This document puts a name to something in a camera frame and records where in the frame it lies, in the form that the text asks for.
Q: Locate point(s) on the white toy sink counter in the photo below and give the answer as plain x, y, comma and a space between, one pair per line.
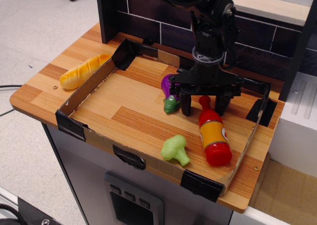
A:
294, 143

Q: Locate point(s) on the green toy broccoli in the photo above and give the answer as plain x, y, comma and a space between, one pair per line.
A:
174, 148

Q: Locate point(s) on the red hot sauce bottle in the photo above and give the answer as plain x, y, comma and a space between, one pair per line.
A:
213, 135

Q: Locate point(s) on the cardboard fence with black tape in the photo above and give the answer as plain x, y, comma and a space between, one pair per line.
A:
120, 109

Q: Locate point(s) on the grey oven control panel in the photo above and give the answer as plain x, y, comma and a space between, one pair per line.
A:
132, 205

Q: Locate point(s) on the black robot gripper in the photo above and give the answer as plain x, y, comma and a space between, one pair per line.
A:
205, 79

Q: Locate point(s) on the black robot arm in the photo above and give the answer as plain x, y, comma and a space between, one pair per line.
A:
213, 24

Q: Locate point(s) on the yellow toy bread loaf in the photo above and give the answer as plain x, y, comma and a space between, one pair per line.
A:
76, 76

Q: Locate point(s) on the purple toy eggplant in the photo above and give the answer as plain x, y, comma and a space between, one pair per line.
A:
171, 102

